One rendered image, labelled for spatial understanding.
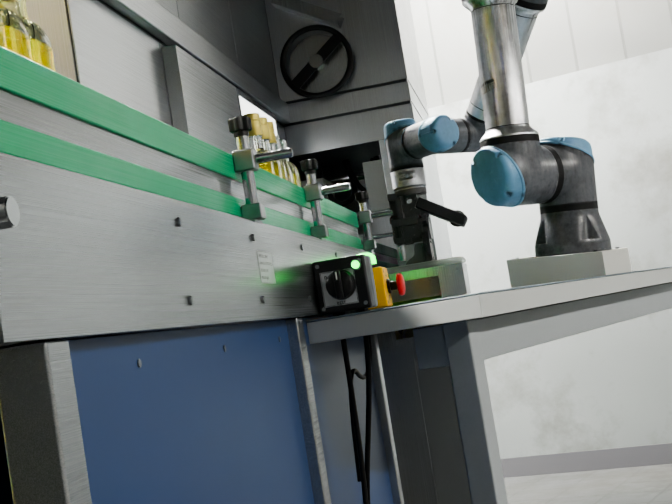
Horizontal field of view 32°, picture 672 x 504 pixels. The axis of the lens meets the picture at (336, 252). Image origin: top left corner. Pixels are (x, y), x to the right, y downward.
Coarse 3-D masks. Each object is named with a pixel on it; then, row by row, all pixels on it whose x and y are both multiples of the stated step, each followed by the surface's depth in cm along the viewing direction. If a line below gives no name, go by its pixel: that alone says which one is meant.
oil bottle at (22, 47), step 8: (0, 0) 114; (0, 8) 112; (8, 8) 114; (8, 16) 112; (16, 16) 114; (8, 24) 112; (16, 24) 114; (8, 32) 111; (16, 32) 113; (24, 32) 115; (8, 40) 111; (16, 40) 113; (24, 40) 115; (8, 48) 111; (16, 48) 112; (24, 48) 114; (24, 56) 114
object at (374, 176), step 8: (376, 160) 346; (368, 168) 346; (376, 168) 346; (368, 176) 346; (376, 176) 346; (384, 176) 345; (304, 184) 351; (328, 184) 358; (368, 184) 346; (376, 184) 345; (384, 184) 345; (368, 192) 346; (376, 192) 345; (384, 192) 345; (368, 200) 346; (376, 200) 345; (384, 200) 345; (376, 208) 345; (384, 208) 345
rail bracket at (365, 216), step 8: (360, 192) 249; (360, 200) 250; (360, 208) 250; (360, 216) 249; (368, 216) 249; (376, 216) 250; (384, 216) 250; (368, 224) 250; (368, 232) 250; (368, 240) 249; (368, 248) 249; (376, 248) 251
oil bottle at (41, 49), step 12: (12, 0) 119; (24, 0) 120; (24, 12) 120; (24, 24) 117; (36, 24) 120; (36, 36) 118; (36, 48) 117; (48, 48) 121; (36, 60) 117; (48, 60) 120
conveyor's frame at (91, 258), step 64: (0, 192) 74; (64, 192) 84; (128, 192) 98; (0, 256) 72; (64, 256) 82; (128, 256) 96; (192, 256) 114; (256, 256) 141; (320, 256) 185; (0, 320) 71; (64, 320) 80; (128, 320) 93; (192, 320) 110; (256, 320) 136
